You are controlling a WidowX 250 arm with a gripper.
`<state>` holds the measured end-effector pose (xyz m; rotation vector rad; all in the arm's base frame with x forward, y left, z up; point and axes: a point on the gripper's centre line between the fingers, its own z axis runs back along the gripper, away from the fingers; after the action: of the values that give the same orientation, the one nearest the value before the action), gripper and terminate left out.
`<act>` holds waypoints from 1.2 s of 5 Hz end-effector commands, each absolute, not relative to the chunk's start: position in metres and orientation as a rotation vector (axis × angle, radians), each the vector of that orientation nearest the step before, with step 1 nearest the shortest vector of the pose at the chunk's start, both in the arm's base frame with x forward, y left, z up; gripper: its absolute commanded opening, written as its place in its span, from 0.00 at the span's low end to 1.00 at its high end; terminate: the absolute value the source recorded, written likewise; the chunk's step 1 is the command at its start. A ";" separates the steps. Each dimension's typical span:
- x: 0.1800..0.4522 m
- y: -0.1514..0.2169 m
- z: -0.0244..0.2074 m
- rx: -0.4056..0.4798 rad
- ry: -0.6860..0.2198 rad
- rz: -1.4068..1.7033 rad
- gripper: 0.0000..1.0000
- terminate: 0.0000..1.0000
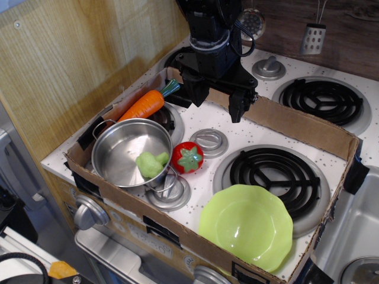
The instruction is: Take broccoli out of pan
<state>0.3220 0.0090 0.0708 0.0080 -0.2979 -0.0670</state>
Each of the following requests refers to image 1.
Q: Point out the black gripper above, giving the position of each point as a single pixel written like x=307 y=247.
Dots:
x=221 y=70

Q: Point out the green toy broccoli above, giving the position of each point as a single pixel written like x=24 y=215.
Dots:
x=150 y=165

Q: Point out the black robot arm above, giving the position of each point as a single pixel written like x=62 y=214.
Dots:
x=214 y=24

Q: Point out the centre silver stove knob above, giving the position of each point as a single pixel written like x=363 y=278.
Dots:
x=212 y=142

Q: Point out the silver stove knob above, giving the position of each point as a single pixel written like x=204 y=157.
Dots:
x=269 y=69
x=172 y=195
x=212 y=142

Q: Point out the front left black burner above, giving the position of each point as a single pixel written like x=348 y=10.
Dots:
x=170 y=119

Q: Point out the black burner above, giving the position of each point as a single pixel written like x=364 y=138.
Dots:
x=170 y=119
x=171 y=61
x=329 y=99
x=286 y=173

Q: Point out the back left black burner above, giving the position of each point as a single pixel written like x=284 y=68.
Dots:
x=171 y=61

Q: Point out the back silver stove knob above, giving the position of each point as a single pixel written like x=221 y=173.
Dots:
x=269 y=69

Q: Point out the red toy tomato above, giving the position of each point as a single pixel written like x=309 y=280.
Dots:
x=187 y=157

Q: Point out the orange toy carrot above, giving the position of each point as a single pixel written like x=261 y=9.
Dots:
x=150 y=102

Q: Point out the hanging round metal strainer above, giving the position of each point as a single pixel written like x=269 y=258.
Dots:
x=253 y=20

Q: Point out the front silver stove knob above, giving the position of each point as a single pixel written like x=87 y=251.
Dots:
x=172 y=195

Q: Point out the hanging metal grater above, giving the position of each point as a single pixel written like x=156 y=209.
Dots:
x=314 y=34

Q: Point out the small steel pot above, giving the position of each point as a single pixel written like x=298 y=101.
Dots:
x=117 y=148

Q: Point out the front right black burner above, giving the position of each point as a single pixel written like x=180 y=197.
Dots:
x=286 y=173

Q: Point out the back right black burner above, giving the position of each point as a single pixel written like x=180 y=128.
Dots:
x=329 y=99

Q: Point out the light green plastic plate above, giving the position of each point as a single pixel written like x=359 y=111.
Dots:
x=250 y=223

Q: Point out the silver oven dial knob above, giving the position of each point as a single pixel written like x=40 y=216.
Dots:
x=89 y=213

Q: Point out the steel sink basin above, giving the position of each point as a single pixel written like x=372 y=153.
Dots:
x=348 y=249

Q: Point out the orange yellow plastic piece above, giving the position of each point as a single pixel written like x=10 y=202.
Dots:
x=60 y=270

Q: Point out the silver oven door handle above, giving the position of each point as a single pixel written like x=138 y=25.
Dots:
x=120 y=261

